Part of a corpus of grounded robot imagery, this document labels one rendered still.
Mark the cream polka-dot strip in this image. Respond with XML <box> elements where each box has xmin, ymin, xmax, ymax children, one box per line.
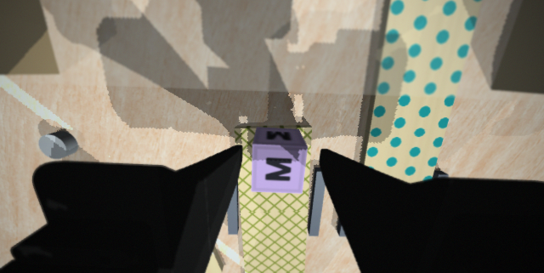
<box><xmin>360</xmin><ymin>95</ymin><xmax>455</xmax><ymax>183</ymax></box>

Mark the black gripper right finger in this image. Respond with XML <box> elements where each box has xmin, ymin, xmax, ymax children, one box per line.
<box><xmin>319</xmin><ymin>149</ymin><xmax>544</xmax><ymax>273</ymax></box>

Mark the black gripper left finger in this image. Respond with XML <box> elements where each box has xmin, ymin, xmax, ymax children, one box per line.
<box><xmin>32</xmin><ymin>145</ymin><xmax>243</xmax><ymax>273</ymax></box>

